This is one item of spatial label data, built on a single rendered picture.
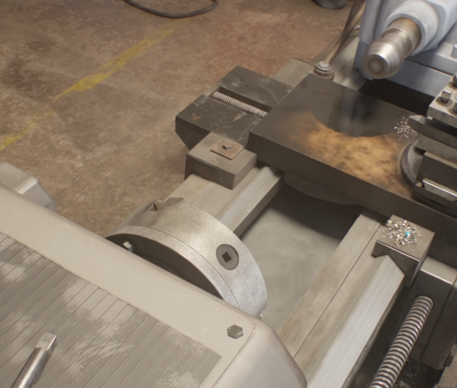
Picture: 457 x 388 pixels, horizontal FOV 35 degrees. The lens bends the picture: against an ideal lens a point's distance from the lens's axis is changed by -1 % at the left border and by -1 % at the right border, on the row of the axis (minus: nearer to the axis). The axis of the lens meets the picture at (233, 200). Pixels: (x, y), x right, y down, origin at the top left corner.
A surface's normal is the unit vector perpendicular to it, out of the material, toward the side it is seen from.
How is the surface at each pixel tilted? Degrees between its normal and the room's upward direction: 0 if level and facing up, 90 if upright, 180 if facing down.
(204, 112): 0
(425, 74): 90
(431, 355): 90
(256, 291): 66
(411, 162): 0
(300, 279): 11
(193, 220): 4
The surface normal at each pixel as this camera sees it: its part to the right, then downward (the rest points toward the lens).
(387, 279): 0.58, -0.36
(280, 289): 0.17, -0.80
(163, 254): -0.50, 0.54
